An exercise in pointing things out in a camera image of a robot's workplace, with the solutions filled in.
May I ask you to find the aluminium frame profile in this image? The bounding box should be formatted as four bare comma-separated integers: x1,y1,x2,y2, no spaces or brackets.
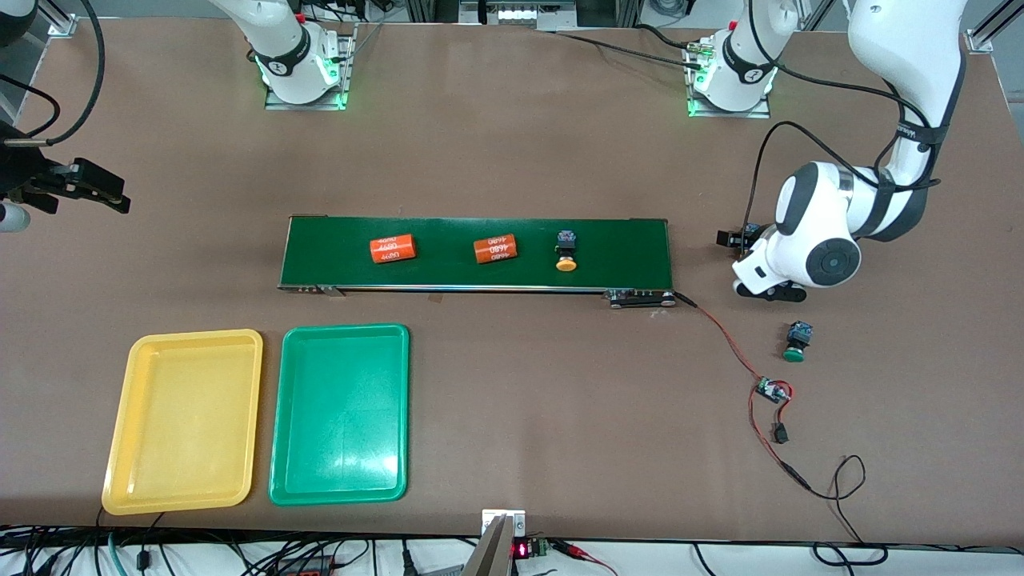
40,0,78,38
968,0,1024,55

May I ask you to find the green conveyor belt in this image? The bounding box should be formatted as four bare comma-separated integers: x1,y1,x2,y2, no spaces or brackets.
278,214,677,310

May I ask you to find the red and black wire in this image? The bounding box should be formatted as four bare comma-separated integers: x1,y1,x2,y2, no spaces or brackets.
674,291,813,490

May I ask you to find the black cable on table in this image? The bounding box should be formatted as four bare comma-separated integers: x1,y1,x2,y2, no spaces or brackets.
552,30,705,69

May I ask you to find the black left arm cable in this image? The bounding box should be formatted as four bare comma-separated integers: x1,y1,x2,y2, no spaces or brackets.
740,60,945,233

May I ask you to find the small metal bracket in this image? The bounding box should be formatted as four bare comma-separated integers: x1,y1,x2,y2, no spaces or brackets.
482,509,527,538

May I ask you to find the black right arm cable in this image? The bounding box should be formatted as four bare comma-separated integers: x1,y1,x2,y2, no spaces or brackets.
0,0,108,150

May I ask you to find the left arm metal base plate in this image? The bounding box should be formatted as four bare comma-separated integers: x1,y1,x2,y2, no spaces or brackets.
686,40,773,119

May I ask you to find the grey metal camera post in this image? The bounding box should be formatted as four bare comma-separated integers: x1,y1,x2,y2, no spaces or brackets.
462,514,517,576

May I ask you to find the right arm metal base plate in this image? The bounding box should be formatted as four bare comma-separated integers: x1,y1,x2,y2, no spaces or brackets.
264,22,354,111

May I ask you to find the green mushroom push button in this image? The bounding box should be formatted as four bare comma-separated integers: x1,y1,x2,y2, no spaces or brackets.
782,321,814,363

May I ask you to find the yellow plastic tray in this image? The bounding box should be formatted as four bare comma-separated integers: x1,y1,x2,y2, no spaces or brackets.
102,329,264,515

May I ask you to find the thin black cable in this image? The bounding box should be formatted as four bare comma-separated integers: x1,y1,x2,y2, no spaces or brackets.
804,454,890,566

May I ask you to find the white power strip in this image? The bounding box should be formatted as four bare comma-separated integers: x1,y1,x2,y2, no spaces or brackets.
460,0,578,31

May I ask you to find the orange cylindrical battery cell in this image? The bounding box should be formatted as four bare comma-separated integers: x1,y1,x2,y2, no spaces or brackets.
473,234,519,266
369,234,418,265

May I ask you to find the green plastic tray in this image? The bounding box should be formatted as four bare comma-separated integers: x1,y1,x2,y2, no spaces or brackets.
268,323,410,506

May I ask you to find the black cable bundle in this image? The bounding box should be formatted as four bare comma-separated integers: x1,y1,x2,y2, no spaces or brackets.
0,524,481,576

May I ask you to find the red clip lead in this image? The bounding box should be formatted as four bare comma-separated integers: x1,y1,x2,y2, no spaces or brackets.
552,540,618,576

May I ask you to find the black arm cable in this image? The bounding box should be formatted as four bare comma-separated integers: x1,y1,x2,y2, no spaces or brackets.
0,0,108,150
740,60,945,233

